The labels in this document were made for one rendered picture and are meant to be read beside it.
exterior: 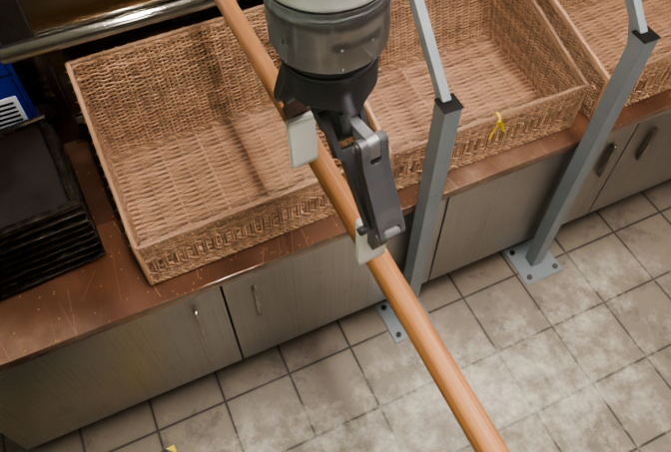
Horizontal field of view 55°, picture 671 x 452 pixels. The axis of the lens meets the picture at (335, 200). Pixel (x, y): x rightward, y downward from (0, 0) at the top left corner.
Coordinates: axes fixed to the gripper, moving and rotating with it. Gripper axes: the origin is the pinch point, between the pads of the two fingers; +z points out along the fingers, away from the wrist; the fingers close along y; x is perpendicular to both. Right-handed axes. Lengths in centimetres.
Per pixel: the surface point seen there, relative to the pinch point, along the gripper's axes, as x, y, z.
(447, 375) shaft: 3.3, 17.3, 12.6
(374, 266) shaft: 3.5, 2.4, 12.6
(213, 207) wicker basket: -2, -60, 72
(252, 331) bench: -5, -42, 106
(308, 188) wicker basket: 16, -44, 60
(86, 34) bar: -13, -58, 14
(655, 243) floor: 130, -16, 134
